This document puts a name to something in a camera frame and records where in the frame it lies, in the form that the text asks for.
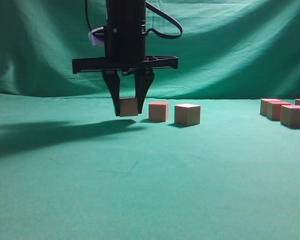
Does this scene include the pink cube third row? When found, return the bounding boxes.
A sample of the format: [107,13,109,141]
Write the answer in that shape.
[280,105,300,129]

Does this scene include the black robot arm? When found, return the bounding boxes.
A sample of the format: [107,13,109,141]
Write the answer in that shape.
[72,0,183,117]

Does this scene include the black cable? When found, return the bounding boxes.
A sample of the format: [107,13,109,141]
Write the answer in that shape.
[84,0,184,40]

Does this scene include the pink cube second row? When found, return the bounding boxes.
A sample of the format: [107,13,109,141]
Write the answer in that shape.
[266,101,291,121]

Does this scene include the lavender wrist camera mount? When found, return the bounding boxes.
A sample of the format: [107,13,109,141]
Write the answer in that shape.
[88,26,105,47]

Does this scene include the pink wooden cube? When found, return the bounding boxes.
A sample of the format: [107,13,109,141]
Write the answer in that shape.
[174,103,202,126]
[119,97,139,117]
[148,102,169,122]

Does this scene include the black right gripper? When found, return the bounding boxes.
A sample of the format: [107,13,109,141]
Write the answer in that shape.
[72,26,178,117]

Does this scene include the pink cube far row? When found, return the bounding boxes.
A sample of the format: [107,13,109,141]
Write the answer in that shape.
[260,98,281,116]

